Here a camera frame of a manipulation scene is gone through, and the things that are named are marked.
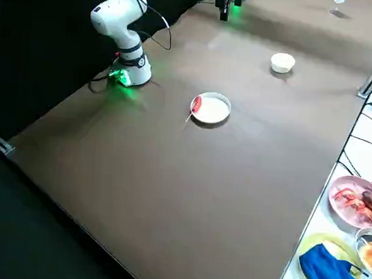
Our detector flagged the yellow plate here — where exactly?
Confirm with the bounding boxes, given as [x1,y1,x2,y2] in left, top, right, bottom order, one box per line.
[296,230,366,279]

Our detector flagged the clear glass bowl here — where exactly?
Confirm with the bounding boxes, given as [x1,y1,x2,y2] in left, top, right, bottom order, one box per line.
[352,225,372,277]

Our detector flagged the black foot cable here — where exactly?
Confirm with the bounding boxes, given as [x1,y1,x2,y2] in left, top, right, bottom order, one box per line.
[87,69,115,95]

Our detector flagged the blue cloth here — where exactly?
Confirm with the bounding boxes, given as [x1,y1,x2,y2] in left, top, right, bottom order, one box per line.
[297,242,372,279]

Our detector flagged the small white bowl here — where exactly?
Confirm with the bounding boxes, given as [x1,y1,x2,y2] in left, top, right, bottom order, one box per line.
[270,52,297,74]

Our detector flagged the white round plate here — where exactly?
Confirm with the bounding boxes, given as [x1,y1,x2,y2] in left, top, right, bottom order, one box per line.
[189,90,233,126]

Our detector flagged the pink plate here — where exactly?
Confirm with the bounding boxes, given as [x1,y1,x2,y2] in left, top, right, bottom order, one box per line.
[326,174,372,230]

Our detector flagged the red sausage on skewer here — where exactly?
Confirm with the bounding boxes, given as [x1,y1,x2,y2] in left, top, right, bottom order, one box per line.
[183,94,204,125]

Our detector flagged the red shrimp skewer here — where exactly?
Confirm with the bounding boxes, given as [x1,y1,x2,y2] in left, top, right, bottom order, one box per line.
[332,185,372,223]

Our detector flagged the black cable with inline connector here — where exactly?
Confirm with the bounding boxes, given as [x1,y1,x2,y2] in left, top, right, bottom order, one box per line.
[125,0,175,50]

